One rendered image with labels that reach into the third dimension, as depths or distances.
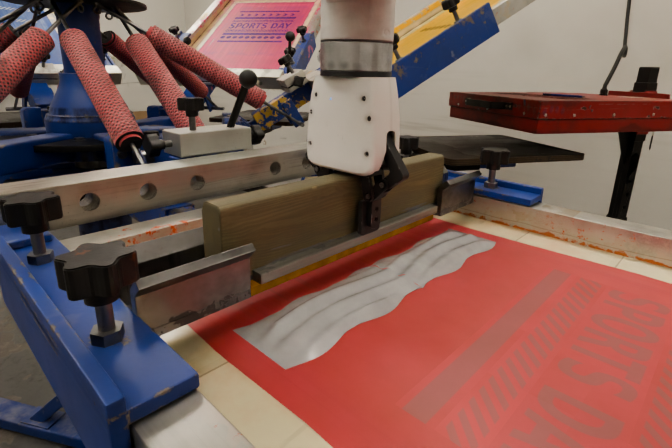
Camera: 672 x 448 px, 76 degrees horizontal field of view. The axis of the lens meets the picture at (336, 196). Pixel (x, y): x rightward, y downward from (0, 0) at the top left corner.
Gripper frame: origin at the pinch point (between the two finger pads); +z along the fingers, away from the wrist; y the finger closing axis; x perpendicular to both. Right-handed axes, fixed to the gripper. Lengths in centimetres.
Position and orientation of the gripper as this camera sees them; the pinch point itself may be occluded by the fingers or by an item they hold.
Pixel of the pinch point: (351, 210)
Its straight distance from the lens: 49.4
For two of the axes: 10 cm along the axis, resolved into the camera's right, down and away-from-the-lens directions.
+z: -0.2, 9.6, 2.9
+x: 6.9, -1.9, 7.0
